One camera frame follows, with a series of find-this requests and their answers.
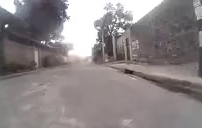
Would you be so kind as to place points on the row of trees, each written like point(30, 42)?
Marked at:
point(110, 26)

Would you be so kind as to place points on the grey asphalt road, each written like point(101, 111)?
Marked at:
point(85, 100)

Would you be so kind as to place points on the raised concrete pavement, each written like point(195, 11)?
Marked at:
point(169, 74)

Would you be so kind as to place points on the large dark tree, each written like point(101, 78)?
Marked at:
point(44, 18)

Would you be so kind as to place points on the narrow concrete pavement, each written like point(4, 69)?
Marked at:
point(12, 75)

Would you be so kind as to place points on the grey block wall building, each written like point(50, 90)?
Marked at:
point(165, 36)

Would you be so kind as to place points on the grey wall with gate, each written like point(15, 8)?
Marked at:
point(15, 51)

